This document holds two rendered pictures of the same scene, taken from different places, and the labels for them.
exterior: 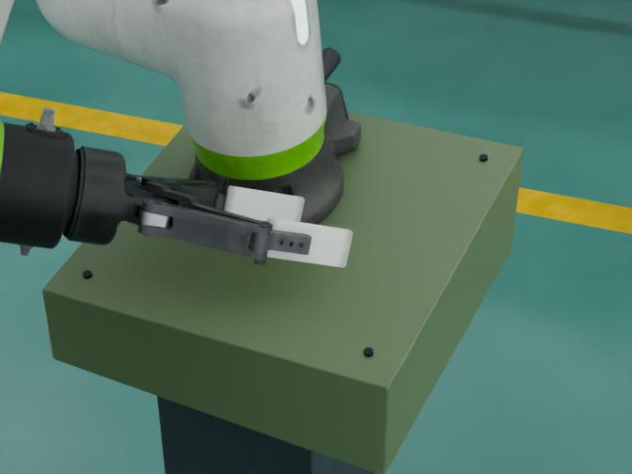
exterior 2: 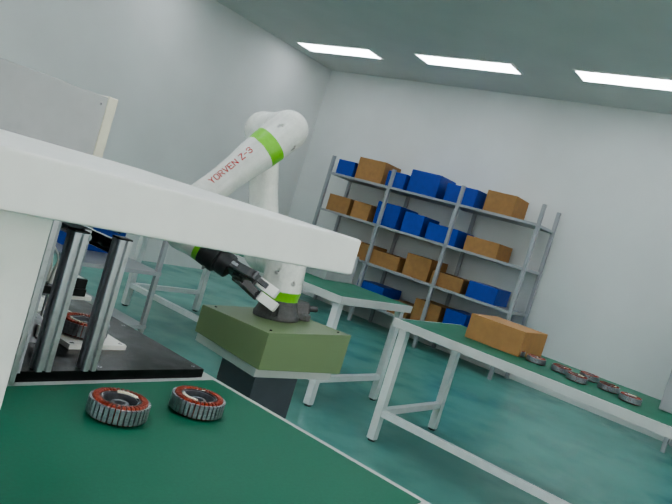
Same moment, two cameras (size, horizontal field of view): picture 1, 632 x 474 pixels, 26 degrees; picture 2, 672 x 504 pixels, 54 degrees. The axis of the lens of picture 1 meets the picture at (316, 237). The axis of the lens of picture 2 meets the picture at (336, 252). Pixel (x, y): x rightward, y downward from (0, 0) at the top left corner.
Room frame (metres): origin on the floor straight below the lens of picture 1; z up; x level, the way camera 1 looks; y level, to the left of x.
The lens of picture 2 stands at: (-0.90, -0.75, 1.22)
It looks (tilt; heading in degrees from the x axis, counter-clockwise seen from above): 3 degrees down; 19
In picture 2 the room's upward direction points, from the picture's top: 17 degrees clockwise
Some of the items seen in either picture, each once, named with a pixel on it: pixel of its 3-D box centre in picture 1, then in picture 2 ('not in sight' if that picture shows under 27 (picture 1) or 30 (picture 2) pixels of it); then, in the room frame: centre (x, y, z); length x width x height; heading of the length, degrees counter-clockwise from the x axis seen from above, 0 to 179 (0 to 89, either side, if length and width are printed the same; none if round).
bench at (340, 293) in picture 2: not in sight; (254, 304); (3.78, 1.38, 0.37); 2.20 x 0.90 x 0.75; 72
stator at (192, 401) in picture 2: not in sight; (197, 402); (0.31, -0.14, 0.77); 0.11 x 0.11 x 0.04
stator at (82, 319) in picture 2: not in sight; (84, 326); (0.38, 0.23, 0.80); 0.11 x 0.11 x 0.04
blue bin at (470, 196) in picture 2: not in sight; (468, 198); (7.05, 0.57, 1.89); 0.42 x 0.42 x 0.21; 71
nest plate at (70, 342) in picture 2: not in sight; (81, 336); (0.38, 0.23, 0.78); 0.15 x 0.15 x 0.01; 72
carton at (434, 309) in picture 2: not in sight; (432, 314); (7.06, 0.57, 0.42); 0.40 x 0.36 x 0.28; 163
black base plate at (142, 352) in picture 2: not in sight; (47, 325); (0.40, 0.35, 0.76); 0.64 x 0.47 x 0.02; 72
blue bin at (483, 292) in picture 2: not in sight; (488, 293); (6.87, 0.00, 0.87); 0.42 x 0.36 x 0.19; 164
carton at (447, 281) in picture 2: not in sight; (453, 283); (7.02, 0.44, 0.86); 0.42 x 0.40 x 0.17; 72
